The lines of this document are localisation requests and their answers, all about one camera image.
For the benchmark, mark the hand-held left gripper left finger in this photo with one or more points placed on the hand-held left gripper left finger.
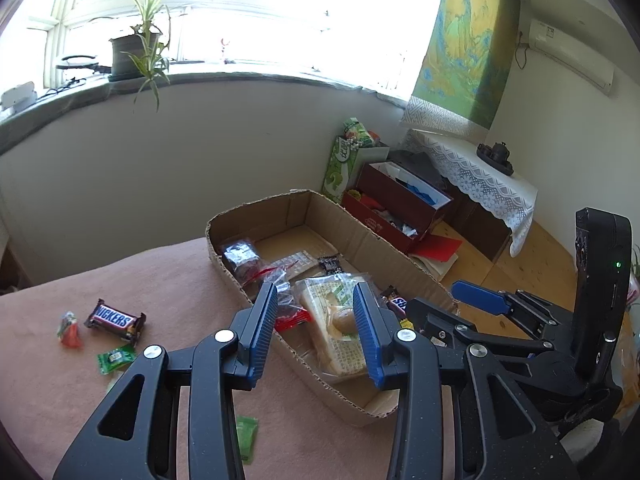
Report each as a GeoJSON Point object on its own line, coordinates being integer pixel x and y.
{"type": "Point", "coordinates": [262, 330]}

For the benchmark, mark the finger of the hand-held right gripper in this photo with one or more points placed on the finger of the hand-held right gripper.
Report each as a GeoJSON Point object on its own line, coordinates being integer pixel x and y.
{"type": "Point", "coordinates": [440, 325]}
{"type": "Point", "coordinates": [480, 297]}

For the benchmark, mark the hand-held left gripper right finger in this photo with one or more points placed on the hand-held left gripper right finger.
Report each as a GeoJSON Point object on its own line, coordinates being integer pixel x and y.
{"type": "Point", "coordinates": [367, 335]}

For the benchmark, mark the clear red candy packet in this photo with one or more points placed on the clear red candy packet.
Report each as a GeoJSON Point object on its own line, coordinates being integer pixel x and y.
{"type": "Point", "coordinates": [287, 317]}

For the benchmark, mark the brown chocolate bar block print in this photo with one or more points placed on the brown chocolate bar block print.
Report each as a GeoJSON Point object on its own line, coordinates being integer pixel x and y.
{"type": "Point", "coordinates": [395, 302]}

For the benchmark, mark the sandwich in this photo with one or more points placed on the sandwich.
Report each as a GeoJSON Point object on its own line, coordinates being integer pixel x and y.
{"type": "Point", "coordinates": [325, 310]}

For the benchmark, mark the dark brown snack packet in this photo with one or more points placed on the dark brown snack packet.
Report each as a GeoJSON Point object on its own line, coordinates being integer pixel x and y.
{"type": "Point", "coordinates": [240, 257]}

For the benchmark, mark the black snack packet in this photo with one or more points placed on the black snack packet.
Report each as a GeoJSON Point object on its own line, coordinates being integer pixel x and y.
{"type": "Point", "coordinates": [330, 264]}

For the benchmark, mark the cardboard box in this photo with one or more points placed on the cardboard box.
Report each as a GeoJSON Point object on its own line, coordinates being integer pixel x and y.
{"type": "Point", "coordinates": [350, 240]}

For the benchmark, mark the beige notebook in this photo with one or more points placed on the beige notebook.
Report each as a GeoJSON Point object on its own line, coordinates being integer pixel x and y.
{"type": "Point", "coordinates": [440, 267]}

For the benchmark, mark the red paper folder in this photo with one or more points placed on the red paper folder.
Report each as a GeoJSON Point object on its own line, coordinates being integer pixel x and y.
{"type": "Point", "coordinates": [440, 249]}

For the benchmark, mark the dark wooden cabinet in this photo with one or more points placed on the dark wooden cabinet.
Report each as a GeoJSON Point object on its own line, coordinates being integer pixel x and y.
{"type": "Point", "coordinates": [480, 230]}

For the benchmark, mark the small green packet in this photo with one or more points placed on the small green packet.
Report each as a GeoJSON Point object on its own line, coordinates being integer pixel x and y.
{"type": "Point", "coordinates": [247, 437]}

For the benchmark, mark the lace covered side table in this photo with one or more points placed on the lace covered side table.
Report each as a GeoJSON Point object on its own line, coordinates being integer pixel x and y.
{"type": "Point", "coordinates": [480, 180]}

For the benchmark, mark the blue plastic bag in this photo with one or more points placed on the blue plastic bag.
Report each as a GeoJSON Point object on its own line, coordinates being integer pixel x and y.
{"type": "Point", "coordinates": [420, 192]}

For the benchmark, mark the pink brown table cloth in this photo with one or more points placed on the pink brown table cloth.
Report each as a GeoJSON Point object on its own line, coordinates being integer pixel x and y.
{"type": "Point", "coordinates": [150, 285]}

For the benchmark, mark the small red box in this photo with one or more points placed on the small red box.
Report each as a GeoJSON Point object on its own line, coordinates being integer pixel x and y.
{"type": "Point", "coordinates": [357, 210]}

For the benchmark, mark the large dark red box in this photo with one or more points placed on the large dark red box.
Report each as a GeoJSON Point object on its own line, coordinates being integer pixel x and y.
{"type": "Point", "coordinates": [390, 205]}

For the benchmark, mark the dark tea tray set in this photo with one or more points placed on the dark tea tray set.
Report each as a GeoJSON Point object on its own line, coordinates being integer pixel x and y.
{"type": "Point", "coordinates": [495, 155]}

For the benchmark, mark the green wrapped candy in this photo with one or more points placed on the green wrapped candy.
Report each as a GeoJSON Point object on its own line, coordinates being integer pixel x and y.
{"type": "Point", "coordinates": [116, 359]}

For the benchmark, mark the dark grey cloth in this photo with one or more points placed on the dark grey cloth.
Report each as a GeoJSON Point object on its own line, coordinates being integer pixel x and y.
{"type": "Point", "coordinates": [415, 162]}

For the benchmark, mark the brown chocolate bar white print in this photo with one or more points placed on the brown chocolate bar white print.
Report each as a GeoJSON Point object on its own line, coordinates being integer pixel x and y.
{"type": "Point", "coordinates": [112, 317]}

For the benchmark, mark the green carton box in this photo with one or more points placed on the green carton box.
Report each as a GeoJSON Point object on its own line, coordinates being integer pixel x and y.
{"type": "Point", "coordinates": [335, 175]}

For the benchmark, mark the red orange candy wrapper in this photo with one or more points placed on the red orange candy wrapper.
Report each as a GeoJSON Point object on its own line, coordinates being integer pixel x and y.
{"type": "Point", "coordinates": [69, 330]}

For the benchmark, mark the green snack carton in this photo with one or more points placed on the green snack carton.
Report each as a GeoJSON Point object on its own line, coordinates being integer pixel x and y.
{"type": "Point", "coordinates": [357, 132]}

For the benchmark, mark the white air conditioner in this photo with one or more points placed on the white air conditioner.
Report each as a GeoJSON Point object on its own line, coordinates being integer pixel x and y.
{"type": "Point", "coordinates": [565, 35]}

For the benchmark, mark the small animal figurine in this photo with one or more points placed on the small animal figurine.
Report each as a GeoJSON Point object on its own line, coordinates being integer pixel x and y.
{"type": "Point", "coordinates": [224, 52]}

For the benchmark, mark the grey stone window sill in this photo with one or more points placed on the grey stone window sill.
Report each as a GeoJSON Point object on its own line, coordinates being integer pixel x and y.
{"type": "Point", "coordinates": [75, 105]}

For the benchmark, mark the potted spider plant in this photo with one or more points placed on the potted spider plant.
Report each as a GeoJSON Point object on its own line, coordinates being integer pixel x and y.
{"type": "Point", "coordinates": [125, 57]}

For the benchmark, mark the white power box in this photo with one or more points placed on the white power box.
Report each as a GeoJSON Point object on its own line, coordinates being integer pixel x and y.
{"type": "Point", "coordinates": [17, 96]}

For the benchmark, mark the yellow blue wall scroll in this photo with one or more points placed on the yellow blue wall scroll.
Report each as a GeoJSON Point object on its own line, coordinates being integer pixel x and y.
{"type": "Point", "coordinates": [465, 50]}

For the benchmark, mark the white window frame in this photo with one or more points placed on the white window frame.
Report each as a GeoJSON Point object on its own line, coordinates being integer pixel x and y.
{"type": "Point", "coordinates": [55, 25]}

